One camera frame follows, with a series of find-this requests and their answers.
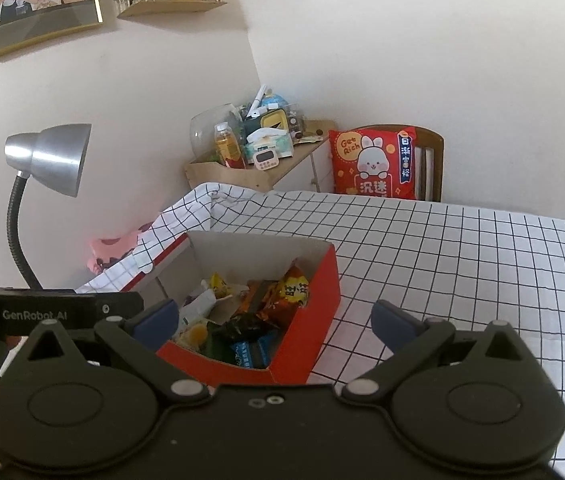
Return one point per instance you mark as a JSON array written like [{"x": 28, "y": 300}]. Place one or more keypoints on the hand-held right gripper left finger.
[{"x": 155, "y": 322}]

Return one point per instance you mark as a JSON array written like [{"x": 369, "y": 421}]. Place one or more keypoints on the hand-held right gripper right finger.
[{"x": 393, "y": 322}]

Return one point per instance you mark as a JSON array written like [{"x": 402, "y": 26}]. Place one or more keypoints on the egg print snack packet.
[{"x": 195, "y": 335}]

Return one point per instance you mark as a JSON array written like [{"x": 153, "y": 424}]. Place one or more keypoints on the white snack packet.
[{"x": 197, "y": 310}]

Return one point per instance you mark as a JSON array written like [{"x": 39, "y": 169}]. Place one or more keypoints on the yellow snack packet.
[{"x": 220, "y": 286}]

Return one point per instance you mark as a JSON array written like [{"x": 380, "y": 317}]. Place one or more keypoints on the red cardboard box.
[{"x": 307, "y": 330}]

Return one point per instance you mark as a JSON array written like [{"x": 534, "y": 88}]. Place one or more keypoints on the brown snack bag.
[{"x": 242, "y": 327}]

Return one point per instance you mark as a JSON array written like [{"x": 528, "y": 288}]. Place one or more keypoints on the blue snack packet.
[{"x": 250, "y": 352}]

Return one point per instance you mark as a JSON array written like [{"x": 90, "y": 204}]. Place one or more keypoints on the red yellow snack bag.
[{"x": 290, "y": 295}]

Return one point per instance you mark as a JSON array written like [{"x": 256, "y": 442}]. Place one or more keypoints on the pink spotted cloth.
[{"x": 112, "y": 247}]

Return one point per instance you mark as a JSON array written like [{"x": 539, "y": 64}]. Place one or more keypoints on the silver desk lamp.
[{"x": 57, "y": 157}]

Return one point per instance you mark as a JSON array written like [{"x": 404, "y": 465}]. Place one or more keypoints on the red rabbit print cushion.
[{"x": 372, "y": 165}]

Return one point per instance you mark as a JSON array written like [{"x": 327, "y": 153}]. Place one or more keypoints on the wooden chair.
[{"x": 435, "y": 160}]

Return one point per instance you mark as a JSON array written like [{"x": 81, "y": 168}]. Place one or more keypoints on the wooden side cabinet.
[{"x": 292, "y": 170}]

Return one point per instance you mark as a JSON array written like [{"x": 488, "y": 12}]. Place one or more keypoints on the orange drink bottle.
[{"x": 227, "y": 147}]

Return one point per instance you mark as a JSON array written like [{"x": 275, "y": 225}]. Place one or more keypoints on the pink digital timer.
[{"x": 266, "y": 157}]

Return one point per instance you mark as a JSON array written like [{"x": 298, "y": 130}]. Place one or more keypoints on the tissue pack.
[{"x": 270, "y": 140}]

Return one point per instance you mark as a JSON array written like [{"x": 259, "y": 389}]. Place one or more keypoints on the small glass jar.
[{"x": 296, "y": 120}]

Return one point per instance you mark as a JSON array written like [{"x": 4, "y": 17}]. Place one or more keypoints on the dark green yellow box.
[{"x": 272, "y": 120}]

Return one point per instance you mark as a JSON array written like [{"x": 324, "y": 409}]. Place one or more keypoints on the white tube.
[{"x": 258, "y": 97}]

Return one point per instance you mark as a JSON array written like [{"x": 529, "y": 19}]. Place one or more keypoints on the blue white carton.
[{"x": 277, "y": 100}]

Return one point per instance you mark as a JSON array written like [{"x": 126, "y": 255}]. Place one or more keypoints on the gold framed family picture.
[{"x": 37, "y": 0}]

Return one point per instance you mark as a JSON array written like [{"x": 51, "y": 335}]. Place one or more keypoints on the wooden wall shelf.
[{"x": 172, "y": 7}]

